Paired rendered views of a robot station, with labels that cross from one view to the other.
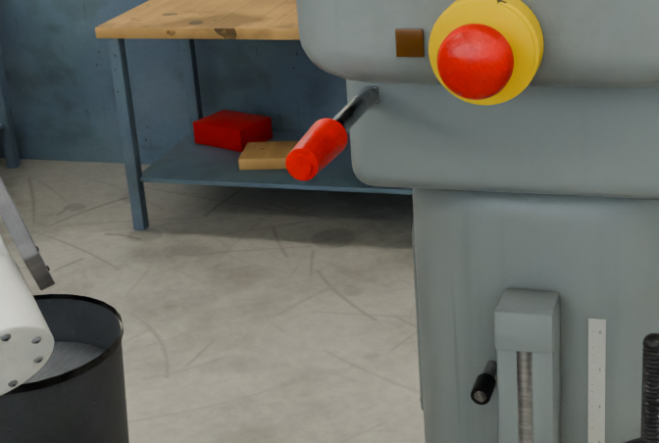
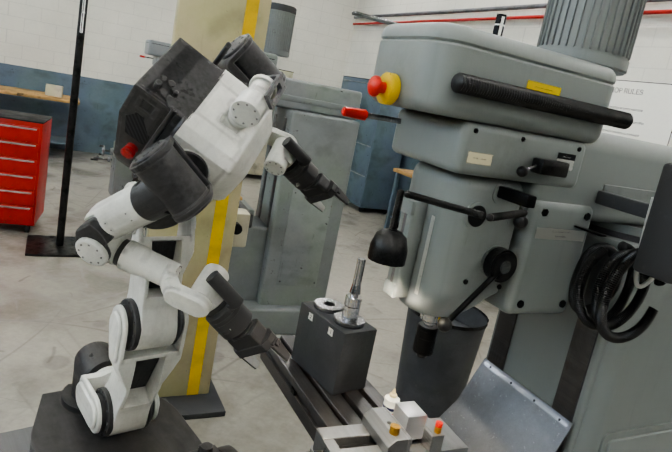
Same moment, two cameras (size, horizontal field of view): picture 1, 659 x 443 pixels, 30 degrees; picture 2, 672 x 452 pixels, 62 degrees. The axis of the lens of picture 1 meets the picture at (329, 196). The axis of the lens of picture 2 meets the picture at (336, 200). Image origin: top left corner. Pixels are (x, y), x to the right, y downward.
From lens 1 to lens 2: 0.83 m
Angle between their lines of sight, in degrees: 42
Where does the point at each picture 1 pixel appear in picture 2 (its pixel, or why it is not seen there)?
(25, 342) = (252, 110)
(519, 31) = (390, 82)
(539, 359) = (408, 217)
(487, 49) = (374, 80)
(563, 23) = (405, 85)
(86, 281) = not seen: hidden behind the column
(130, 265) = not seen: hidden behind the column
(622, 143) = (441, 146)
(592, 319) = (432, 215)
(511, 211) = (426, 172)
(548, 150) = (426, 145)
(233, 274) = not seen: hidden behind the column
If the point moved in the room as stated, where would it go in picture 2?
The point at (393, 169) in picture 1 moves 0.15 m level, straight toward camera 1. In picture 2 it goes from (397, 145) to (348, 139)
